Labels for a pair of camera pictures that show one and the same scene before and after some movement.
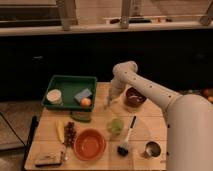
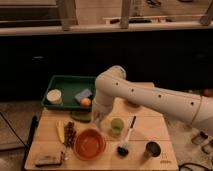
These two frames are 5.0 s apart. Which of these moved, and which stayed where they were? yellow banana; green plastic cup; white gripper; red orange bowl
Moved: white gripper
Stayed: green plastic cup; red orange bowl; yellow banana
